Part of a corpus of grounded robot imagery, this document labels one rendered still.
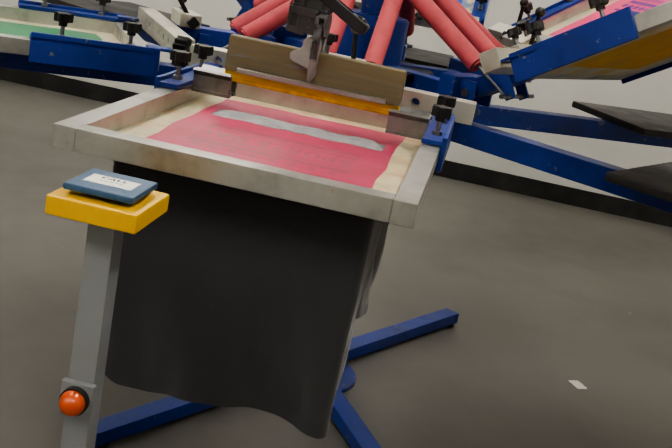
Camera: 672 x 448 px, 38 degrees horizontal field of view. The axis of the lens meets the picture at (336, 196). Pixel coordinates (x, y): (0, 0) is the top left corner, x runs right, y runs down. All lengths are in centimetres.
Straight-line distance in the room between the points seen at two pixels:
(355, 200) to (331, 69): 63
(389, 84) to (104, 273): 86
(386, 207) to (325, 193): 9
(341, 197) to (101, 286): 38
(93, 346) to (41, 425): 128
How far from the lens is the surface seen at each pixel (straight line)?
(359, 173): 174
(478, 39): 275
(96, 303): 143
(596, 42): 221
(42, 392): 288
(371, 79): 205
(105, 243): 139
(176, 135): 179
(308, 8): 205
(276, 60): 208
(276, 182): 150
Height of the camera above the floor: 135
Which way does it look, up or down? 15 degrees down
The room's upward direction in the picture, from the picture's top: 11 degrees clockwise
